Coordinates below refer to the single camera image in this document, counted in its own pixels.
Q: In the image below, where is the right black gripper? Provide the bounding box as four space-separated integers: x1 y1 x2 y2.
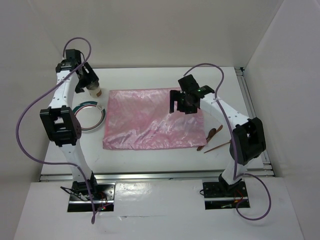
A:
169 89 198 114

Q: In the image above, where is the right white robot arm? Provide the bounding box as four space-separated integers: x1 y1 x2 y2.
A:
169 74 266 196

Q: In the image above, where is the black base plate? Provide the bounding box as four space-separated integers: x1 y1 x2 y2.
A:
199 180 250 210
64 183 116 213

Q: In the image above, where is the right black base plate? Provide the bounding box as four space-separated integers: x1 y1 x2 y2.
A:
199 180 250 210

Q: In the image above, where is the wooden knife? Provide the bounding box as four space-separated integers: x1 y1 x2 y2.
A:
196 125 223 151

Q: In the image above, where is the white plate with coloured rim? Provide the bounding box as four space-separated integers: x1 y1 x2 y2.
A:
72 100 107 132

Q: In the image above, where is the front aluminium rail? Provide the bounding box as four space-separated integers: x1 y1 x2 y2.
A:
39 169 275 182

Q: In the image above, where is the pink satin rose cloth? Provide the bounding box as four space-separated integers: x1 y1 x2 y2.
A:
102 88 207 151

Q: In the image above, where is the aluminium rail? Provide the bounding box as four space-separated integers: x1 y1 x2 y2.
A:
39 169 275 182
234 66 275 177

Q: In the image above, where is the right side aluminium rail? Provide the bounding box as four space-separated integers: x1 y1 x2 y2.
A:
234 66 275 177

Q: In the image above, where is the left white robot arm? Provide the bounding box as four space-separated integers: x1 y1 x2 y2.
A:
39 49 102 200

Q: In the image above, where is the small metal cup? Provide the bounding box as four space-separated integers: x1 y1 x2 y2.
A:
86 84 102 98

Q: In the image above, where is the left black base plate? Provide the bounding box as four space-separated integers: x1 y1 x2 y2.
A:
64 183 116 213

